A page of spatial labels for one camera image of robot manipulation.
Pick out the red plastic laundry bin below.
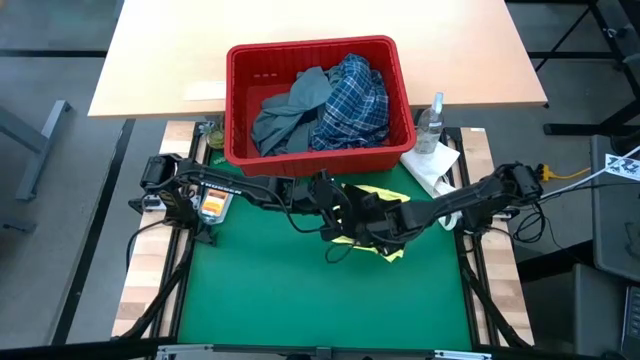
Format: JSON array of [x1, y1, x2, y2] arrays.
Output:
[[223, 33, 417, 179]]

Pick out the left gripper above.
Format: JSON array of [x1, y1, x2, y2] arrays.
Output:
[[299, 172, 353, 244]]

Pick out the printed paper sheet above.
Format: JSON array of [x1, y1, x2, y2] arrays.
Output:
[[604, 153, 640, 182]]

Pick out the yellow T-shirt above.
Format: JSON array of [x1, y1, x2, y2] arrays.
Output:
[[332, 183, 412, 264]]

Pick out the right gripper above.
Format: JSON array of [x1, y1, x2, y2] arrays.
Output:
[[349, 192, 409, 257]]

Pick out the beige wooden desk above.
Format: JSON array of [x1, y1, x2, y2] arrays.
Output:
[[88, 0, 549, 120]]

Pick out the clear spray bottle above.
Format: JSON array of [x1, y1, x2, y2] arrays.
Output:
[[413, 91, 446, 155]]

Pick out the black floor cable bundle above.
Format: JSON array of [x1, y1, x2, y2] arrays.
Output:
[[512, 199, 549, 245]]

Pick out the grey garment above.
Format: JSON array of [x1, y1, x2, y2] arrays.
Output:
[[250, 64, 335, 155]]

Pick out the dark grey cabinet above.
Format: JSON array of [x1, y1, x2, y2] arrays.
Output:
[[519, 263, 626, 357]]

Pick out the black diagonal frame strut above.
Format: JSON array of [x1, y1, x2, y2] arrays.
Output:
[[460, 257, 532, 349], [115, 239, 194, 342]]

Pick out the black aluminium table frame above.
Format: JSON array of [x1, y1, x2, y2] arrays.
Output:
[[149, 119, 504, 351]]

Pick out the blue plaid shirt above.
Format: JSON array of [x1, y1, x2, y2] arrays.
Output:
[[309, 51, 391, 151]]

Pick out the yellow cable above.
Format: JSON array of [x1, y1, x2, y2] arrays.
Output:
[[539, 164, 592, 182]]

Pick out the clear box with orange label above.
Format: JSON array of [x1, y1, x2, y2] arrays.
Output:
[[197, 187, 235, 226]]

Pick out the white cable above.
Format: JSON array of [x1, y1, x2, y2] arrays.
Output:
[[542, 144, 640, 199]]

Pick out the black monitor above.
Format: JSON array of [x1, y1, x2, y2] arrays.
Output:
[[592, 134, 640, 282]]

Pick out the white rectangular desk plate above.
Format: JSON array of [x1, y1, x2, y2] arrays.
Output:
[[183, 80, 227, 102]]

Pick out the black desk leg frame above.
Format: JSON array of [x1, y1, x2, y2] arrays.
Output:
[[529, 0, 640, 137]]

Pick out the grey desk leg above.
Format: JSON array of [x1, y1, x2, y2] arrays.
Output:
[[0, 99, 72, 202]]

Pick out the black left camera cable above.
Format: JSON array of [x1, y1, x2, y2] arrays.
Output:
[[284, 209, 356, 265]]

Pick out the white tote bag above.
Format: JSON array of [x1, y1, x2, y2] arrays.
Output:
[[399, 142, 464, 232]]

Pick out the silver metal bar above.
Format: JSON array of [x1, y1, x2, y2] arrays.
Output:
[[154, 342, 494, 360]]

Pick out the black keyboard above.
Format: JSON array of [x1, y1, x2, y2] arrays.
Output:
[[621, 284, 640, 359]]

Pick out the small potted succulent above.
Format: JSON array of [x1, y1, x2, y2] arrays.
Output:
[[198, 119, 226, 151]]

